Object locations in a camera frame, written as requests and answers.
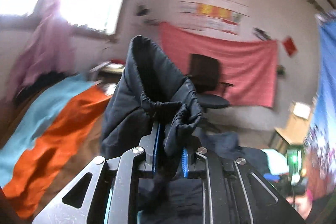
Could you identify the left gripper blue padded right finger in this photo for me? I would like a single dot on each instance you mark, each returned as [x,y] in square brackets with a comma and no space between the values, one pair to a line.
[192,162]

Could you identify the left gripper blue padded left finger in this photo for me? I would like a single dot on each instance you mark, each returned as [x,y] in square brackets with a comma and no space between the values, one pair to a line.
[150,144]

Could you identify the dark navy puffer jacket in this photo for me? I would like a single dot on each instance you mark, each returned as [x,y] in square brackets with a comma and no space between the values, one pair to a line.
[152,89]

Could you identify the wooden desk with shelf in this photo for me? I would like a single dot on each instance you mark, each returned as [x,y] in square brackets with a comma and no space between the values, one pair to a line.
[106,69]

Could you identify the black office chair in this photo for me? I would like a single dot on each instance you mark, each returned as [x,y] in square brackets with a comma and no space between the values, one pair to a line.
[205,74]

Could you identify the orange brown teal bed sheet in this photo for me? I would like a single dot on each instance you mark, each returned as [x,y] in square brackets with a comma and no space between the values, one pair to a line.
[51,131]

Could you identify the small wooden side table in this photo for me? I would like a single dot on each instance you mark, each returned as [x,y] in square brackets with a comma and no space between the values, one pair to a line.
[295,130]

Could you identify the pink hanging garment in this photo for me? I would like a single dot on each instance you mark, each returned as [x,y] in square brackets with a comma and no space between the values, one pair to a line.
[48,50]

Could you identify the blue cartoon print curtain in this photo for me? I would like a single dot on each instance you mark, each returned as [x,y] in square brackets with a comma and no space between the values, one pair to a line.
[320,140]

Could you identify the pink checked wall cloth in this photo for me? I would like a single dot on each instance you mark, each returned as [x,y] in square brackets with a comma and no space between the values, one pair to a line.
[249,66]

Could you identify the wall posters and certificates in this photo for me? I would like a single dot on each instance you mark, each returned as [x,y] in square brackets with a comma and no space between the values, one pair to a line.
[219,15]

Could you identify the red paper wall decoration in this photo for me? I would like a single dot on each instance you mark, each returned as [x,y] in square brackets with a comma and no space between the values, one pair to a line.
[289,46]

